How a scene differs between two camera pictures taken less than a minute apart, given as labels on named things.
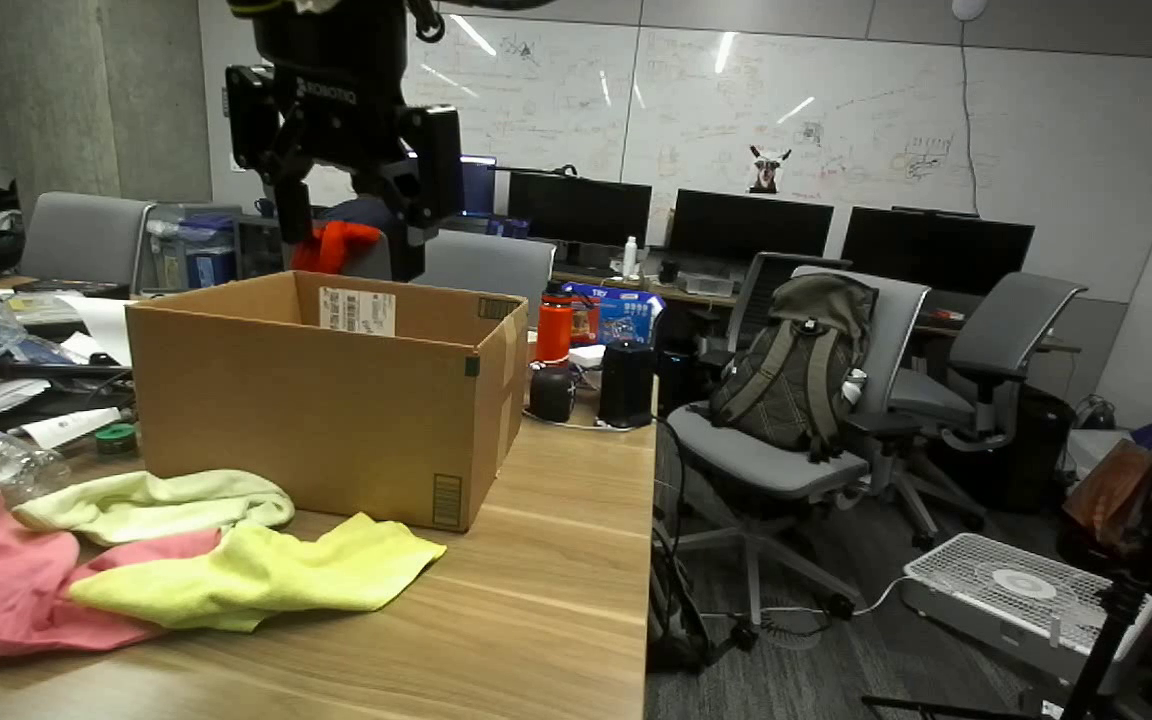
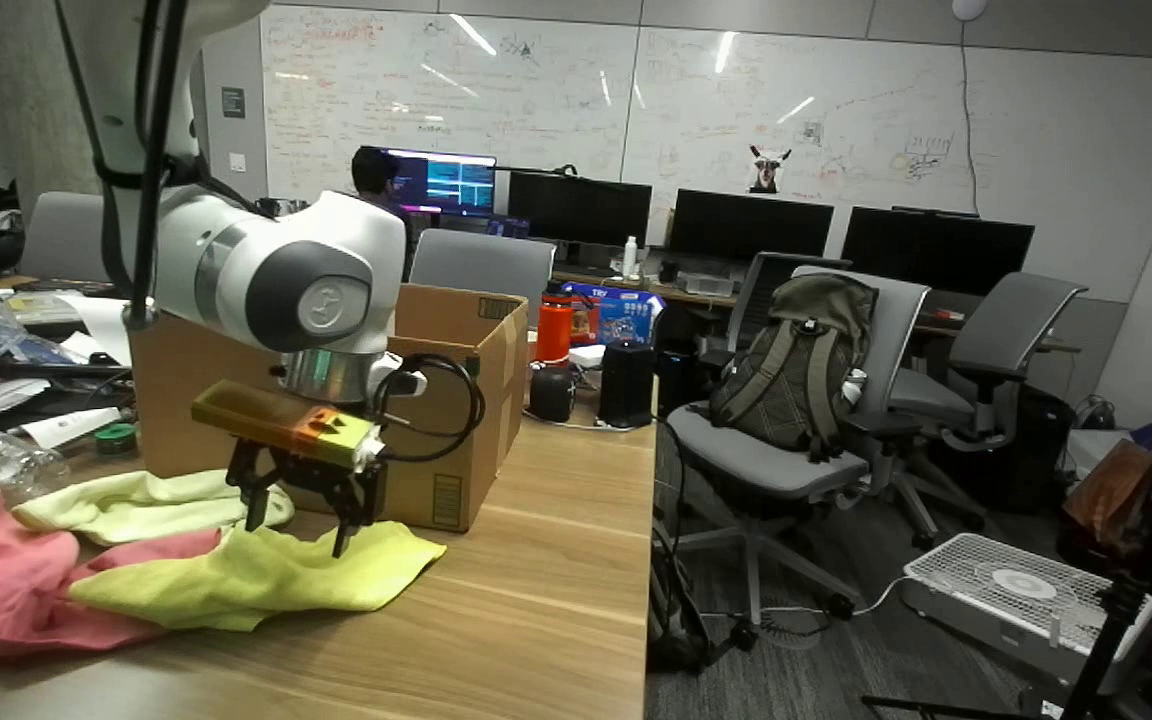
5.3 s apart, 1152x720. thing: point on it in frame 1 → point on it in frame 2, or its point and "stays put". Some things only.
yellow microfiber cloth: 349,561 stays put
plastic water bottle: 6,459 stays put
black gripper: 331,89 → 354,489
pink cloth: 6,584 stays put
